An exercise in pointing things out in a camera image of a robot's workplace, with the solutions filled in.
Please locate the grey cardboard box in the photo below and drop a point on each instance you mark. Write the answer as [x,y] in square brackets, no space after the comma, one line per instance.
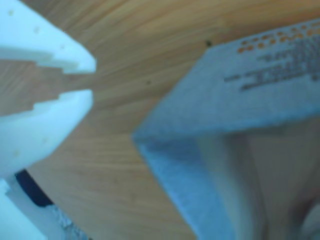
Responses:
[200,112]

